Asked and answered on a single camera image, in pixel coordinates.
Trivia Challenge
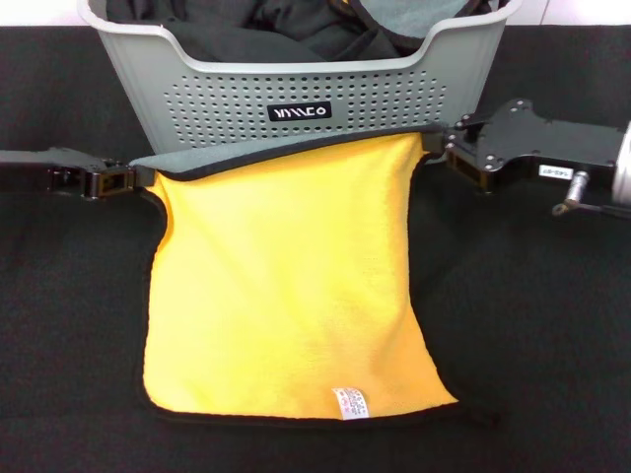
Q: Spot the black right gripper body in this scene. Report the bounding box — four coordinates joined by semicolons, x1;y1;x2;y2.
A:
472;98;623;194

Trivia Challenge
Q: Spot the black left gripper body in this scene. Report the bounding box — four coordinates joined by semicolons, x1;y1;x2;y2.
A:
0;146;112;196

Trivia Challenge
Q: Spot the yellow grey towel black trim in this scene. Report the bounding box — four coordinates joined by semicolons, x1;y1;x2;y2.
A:
128;122;502;435

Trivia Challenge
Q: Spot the grey perforated storage basket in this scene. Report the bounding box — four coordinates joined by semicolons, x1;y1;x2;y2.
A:
76;0;522;167

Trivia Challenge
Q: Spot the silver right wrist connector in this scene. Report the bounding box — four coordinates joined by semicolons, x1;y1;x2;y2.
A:
564;169;593;206

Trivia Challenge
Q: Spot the black cloth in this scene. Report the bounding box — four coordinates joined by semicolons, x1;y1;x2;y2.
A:
105;0;395;63

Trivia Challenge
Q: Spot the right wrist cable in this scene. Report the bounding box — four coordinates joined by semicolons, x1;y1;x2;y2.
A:
551;200;631;219

